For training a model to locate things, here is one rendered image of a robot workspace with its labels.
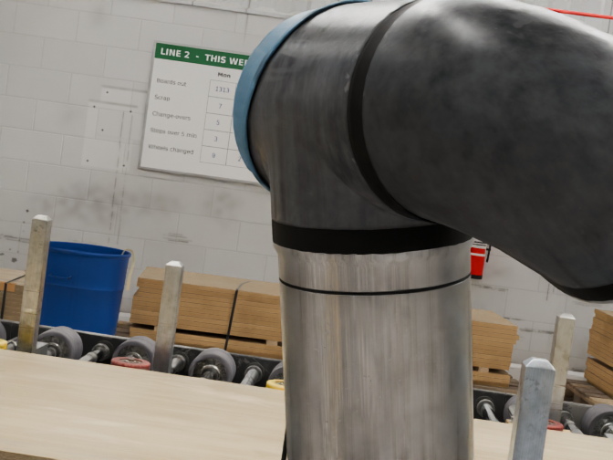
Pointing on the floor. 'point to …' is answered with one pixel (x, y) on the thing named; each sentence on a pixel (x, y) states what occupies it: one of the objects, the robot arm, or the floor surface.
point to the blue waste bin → (85, 287)
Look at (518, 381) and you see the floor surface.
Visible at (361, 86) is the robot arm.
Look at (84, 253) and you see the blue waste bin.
